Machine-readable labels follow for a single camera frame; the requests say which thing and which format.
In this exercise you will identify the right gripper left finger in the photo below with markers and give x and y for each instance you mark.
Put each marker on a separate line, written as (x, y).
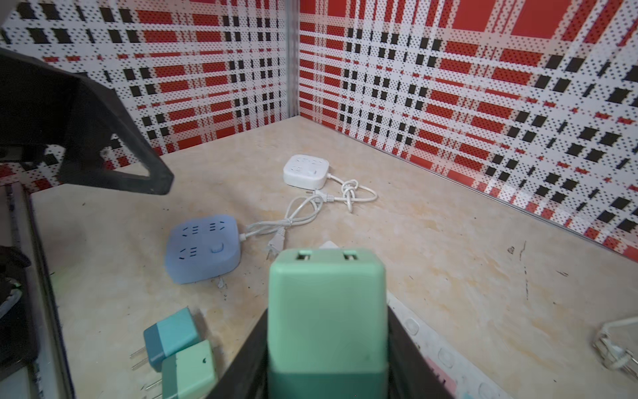
(44, 106)

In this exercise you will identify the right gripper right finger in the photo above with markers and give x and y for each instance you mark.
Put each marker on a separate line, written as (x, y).
(410, 376)

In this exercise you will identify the white square power strip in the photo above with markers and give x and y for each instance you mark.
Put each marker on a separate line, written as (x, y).
(306, 172)

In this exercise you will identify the aluminium front rail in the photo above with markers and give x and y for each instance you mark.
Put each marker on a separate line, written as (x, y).
(33, 357)

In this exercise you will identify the teal plug adapter front-left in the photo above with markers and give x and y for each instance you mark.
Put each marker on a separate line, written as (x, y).
(167, 337)

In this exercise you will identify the green plug adapter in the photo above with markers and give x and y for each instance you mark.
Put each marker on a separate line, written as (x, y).
(189, 373)
(327, 325)

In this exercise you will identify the blue square power strip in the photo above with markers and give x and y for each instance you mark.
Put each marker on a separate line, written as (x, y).
(202, 249)

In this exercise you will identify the long white power strip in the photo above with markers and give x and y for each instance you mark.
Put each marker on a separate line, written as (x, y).
(453, 372)

